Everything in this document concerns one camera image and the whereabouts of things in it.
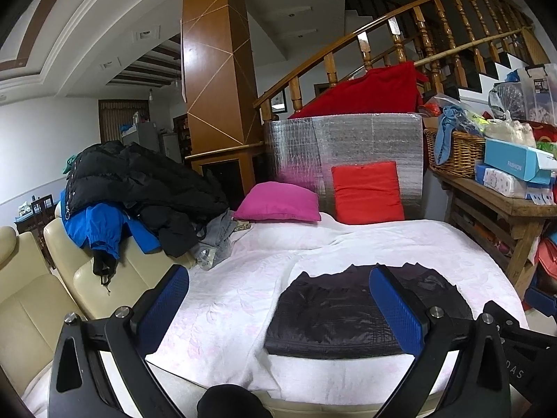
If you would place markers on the blue cloth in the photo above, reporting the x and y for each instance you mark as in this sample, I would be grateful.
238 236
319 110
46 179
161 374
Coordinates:
446 133

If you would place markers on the dark wooden chair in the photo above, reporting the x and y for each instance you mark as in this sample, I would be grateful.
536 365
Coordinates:
42 207

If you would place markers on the blue jacket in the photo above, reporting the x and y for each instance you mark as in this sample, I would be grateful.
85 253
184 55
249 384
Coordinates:
100 226

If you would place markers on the pile of dark coats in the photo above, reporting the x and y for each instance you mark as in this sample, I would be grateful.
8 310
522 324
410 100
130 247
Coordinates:
139 178

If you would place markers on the wooden pillar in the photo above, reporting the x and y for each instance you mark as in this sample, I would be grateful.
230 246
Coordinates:
213 74

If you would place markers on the wicker basket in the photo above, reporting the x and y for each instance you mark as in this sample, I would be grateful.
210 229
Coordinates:
459 156

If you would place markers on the wooden table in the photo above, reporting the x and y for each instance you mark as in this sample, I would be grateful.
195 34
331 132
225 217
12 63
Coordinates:
500 209

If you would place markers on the patterned plastic bag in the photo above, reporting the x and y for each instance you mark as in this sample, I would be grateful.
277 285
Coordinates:
507 100

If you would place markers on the silver foil insulation mat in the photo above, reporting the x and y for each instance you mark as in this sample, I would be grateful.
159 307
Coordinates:
304 148

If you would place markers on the blue cardboard box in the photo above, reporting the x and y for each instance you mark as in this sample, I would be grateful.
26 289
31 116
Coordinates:
513 161

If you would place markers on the white embossed blanket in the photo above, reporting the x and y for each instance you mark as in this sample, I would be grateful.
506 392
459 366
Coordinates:
243 296

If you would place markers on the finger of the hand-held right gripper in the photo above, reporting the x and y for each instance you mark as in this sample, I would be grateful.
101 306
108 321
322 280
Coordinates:
522 324

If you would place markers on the person's leg in black pants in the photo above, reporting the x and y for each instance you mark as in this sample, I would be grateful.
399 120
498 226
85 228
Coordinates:
230 402

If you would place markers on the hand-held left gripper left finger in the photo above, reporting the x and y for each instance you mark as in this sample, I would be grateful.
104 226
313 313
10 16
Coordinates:
167 298

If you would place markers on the white refrigerator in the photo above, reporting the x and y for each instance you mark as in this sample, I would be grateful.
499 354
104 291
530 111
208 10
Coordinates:
170 148

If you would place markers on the red cloth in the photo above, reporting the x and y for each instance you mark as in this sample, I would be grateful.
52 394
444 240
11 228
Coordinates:
370 93

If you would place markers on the wooden stair railing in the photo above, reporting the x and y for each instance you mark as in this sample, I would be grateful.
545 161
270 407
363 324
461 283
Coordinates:
330 54

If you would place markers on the grey clothing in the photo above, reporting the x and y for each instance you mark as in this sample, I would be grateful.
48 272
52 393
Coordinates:
217 244

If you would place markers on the black quilted jacket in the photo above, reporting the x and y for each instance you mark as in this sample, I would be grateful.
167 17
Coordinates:
330 313

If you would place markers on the plastic bag with white contents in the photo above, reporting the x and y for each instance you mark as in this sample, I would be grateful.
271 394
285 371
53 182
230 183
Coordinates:
509 130

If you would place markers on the green cloth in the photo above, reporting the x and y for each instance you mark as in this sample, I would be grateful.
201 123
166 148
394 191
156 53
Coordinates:
68 164

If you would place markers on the grey refrigerator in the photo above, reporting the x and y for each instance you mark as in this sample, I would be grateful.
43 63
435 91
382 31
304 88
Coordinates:
139 137

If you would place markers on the pink pillow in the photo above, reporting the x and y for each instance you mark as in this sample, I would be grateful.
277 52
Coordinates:
278 202

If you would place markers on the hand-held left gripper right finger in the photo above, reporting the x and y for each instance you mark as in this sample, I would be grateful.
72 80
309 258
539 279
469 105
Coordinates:
396 309

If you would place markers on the cream leather sofa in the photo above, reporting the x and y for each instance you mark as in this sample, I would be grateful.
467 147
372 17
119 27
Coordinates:
30 296

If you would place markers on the framed wall picture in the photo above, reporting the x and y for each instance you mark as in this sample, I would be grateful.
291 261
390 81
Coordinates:
278 101

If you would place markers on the white tissue pack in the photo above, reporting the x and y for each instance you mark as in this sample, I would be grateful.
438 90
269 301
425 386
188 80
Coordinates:
500 180

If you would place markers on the red pillow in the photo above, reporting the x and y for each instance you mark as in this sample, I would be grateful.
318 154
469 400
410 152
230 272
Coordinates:
367 191

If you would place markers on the clear plastic storage box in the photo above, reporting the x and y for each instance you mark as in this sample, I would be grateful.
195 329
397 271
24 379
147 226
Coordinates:
541 93

